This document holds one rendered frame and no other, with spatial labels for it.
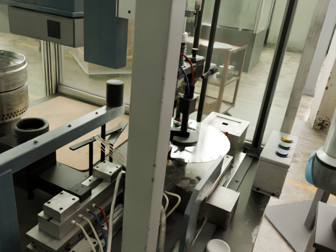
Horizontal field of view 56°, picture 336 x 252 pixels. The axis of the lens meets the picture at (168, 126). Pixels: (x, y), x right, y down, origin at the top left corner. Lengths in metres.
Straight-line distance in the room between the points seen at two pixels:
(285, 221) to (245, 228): 1.33
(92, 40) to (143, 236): 0.59
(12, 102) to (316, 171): 1.10
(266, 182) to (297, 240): 1.10
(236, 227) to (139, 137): 0.78
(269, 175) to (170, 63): 0.96
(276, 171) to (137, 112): 0.93
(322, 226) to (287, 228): 1.14
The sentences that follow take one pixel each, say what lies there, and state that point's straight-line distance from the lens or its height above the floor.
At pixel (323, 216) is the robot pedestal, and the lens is 1.28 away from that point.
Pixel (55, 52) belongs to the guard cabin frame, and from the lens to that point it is 2.01.
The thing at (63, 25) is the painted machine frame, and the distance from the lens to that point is 1.03.
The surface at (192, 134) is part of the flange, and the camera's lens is 1.12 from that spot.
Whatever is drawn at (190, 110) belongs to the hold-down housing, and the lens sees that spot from 0.97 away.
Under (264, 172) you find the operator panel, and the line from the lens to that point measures 1.24.
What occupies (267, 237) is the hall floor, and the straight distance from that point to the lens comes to 2.27.
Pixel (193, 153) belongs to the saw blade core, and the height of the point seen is 0.95.
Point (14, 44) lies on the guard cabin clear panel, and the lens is 1.86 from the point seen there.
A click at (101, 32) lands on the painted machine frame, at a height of 1.31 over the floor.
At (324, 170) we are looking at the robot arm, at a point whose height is 0.95.
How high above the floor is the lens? 1.45
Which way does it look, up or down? 25 degrees down
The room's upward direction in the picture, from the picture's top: 7 degrees clockwise
